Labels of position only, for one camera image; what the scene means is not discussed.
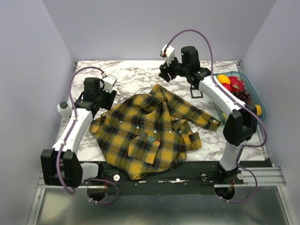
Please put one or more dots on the dark purple grapes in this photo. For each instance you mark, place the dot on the dark purple grapes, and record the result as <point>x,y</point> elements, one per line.
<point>244,96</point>

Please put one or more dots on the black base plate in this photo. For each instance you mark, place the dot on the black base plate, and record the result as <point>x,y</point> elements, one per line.
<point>205,178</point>

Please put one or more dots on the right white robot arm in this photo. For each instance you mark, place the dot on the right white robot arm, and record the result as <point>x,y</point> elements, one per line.
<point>241,122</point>

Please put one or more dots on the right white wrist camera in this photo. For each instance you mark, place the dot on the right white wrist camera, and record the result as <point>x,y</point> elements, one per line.
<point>168,53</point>

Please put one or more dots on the white bottle black cap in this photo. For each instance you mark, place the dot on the white bottle black cap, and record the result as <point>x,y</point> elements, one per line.
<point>64,109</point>

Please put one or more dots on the red apple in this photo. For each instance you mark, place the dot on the red apple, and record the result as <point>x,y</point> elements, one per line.
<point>227,86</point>

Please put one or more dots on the teal plastic fruit bin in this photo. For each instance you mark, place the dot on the teal plastic fruit bin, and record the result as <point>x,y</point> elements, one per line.
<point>249,88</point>

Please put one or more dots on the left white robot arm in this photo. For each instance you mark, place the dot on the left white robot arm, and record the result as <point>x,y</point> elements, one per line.
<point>60,163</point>

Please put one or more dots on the right black display frame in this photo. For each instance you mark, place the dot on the right black display frame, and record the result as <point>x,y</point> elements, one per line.
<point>197,91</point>

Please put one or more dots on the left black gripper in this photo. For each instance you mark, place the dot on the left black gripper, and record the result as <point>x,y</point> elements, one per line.
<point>108,104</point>

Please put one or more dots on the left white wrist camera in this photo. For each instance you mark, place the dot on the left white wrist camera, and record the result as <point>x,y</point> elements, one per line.
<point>109,82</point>

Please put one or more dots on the yellow plaid flannel shirt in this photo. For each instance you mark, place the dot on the yellow plaid flannel shirt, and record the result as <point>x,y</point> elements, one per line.
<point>161,114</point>

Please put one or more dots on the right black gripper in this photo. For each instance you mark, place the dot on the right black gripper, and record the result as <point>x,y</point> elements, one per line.
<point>165,69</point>

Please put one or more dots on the orange fruit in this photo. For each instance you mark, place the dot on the orange fruit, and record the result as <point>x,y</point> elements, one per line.
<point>258,110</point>

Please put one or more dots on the red dragon fruit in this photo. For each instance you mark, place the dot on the red dragon fruit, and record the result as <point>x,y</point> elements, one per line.
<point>236,83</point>

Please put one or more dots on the blue green round brooch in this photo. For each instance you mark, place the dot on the blue green round brooch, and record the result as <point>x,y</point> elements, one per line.
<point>151,139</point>

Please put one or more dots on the yellow mango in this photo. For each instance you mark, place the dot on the yellow mango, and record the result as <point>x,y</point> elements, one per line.
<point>223,79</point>

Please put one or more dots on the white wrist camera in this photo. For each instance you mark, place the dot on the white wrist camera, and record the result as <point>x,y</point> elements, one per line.
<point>168,53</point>
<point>109,82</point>

